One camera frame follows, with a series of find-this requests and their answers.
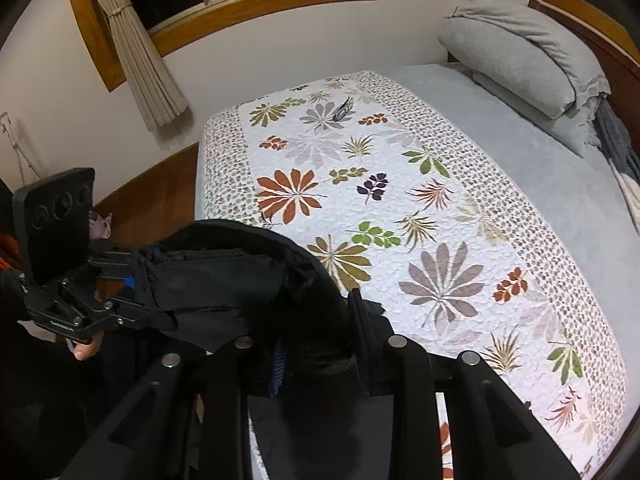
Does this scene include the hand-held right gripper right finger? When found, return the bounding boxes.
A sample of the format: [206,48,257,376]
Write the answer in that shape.
[347,287,581,480]

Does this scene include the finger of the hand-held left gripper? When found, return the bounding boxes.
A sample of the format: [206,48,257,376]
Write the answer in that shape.
[89,241,151,292]
[94,294,177,333]

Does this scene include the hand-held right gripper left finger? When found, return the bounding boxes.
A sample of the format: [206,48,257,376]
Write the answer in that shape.
[60,335,288,480]

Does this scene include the black pants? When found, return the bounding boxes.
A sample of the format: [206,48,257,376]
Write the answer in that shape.
[100,219,396,411]

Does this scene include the person's left hand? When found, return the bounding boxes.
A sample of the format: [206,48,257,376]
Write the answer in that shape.
[72,332,104,361]

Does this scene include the pale pink cloth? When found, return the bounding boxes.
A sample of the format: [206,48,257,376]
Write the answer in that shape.
[87,210,114,241]

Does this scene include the red cloth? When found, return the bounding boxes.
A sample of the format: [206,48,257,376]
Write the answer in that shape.
[0,230,22,272]

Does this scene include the white metal rack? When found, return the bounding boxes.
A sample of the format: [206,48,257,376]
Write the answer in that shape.
[0,111,42,182]

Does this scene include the person's dark trouser leg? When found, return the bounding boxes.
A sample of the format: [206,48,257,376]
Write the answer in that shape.
[0,330,166,480]

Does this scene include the floral printed quilt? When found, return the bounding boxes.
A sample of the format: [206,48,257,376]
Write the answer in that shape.
[197,71,628,480]

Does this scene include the beige tied curtain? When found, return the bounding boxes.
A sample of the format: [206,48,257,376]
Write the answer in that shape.
[80,0,190,132]

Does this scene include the wooden bed with grey sheet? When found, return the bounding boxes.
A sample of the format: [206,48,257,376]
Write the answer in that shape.
[192,0,640,480]

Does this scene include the white cloth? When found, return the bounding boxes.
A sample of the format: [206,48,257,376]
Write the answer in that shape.
[612,165,640,235]

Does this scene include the dark grey blanket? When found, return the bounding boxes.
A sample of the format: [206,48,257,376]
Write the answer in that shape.
[594,100,640,192]

